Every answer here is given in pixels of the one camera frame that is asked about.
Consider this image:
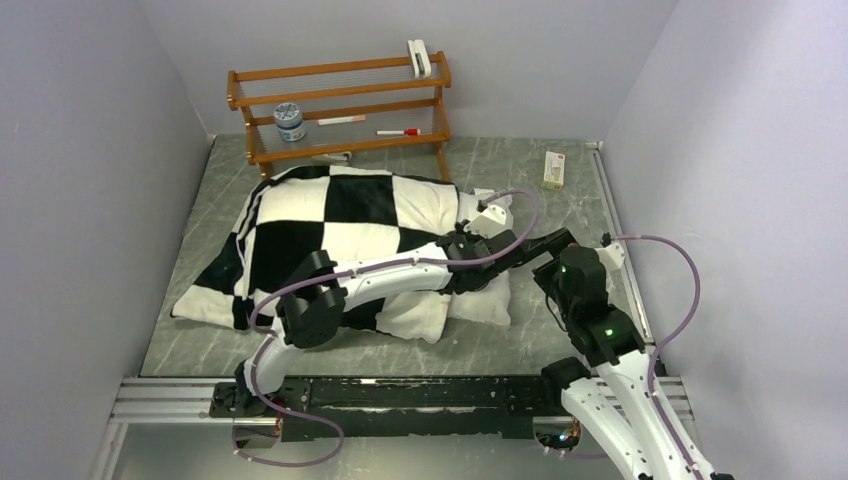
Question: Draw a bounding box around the black white checkered pillowcase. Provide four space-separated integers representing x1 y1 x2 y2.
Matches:
170 165 460 330

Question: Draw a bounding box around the white pillow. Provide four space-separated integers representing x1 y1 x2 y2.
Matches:
346 183 511 343

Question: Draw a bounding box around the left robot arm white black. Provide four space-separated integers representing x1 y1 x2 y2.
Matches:
235 228 574 398

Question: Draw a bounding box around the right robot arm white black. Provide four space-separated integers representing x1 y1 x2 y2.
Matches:
539 244 725 479

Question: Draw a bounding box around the white marker red cap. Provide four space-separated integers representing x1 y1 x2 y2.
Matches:
375 128 422 137

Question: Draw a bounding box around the green white stapler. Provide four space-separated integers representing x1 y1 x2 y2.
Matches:
311 151 352 165

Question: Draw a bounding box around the small white green box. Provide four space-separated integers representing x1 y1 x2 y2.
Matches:
541 151 566 190

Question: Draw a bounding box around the white marker pink cap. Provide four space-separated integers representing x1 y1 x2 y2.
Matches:
316 114 366 126

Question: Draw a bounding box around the wooden shelf rack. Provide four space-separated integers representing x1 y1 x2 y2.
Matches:
226 51 452 180

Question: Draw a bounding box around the blue white round jar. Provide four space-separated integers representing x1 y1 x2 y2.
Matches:
273 102 306 142

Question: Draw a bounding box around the white clip on rack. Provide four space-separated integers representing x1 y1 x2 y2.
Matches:
407 39 432 79

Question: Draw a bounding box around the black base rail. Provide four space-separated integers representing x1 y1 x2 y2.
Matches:
208 375 582 450

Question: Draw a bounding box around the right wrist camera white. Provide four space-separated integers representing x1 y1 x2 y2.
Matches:
595 232 626 272

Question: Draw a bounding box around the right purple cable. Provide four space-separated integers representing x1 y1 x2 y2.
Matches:
602 233 706 480

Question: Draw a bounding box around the purple cable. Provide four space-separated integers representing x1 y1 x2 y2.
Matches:
247 188 542 425
602 233 706 480

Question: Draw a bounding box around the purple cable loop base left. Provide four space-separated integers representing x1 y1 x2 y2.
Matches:
231 409 345 469

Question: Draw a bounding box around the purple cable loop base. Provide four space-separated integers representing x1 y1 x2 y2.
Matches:
231 409 345 469
534 431 608 460

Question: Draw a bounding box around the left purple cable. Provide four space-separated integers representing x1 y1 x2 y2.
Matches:
247 188 542 425

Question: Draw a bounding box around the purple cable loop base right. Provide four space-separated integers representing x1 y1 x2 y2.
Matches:
534 431 608 460

